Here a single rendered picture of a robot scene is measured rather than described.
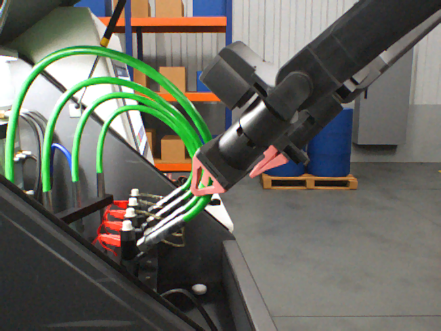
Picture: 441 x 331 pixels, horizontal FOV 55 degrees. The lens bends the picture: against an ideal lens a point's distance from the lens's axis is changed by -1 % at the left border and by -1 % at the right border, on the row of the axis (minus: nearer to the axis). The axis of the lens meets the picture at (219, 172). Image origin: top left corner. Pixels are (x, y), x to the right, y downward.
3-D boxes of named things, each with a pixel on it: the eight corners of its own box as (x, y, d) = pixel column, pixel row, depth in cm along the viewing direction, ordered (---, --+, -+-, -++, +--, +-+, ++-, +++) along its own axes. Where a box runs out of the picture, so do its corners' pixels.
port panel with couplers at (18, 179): (22, 228, 93) (8, 87, 87) (6, 229, 93) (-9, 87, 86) (39, 211, 106) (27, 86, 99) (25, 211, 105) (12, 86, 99)
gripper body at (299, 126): (262, 124, 80) (291, 96, 78) (300, 162, 81) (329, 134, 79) (262, 128, 74) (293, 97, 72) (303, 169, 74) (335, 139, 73)
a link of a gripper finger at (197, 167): (169, 182, 63) (201, 146, 57) (197, 163, 69) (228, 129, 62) (199, 217, 63) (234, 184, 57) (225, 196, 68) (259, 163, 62)
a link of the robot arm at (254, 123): (294, 125, 50) (309, 108, 54) (252, 84, 49) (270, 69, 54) (259, 157, 54) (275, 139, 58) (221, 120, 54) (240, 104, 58)
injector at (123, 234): (150, 332, 82) (146, 230, 77) (125, 333, 81) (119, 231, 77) (151, 324, 85) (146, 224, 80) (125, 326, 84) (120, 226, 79)
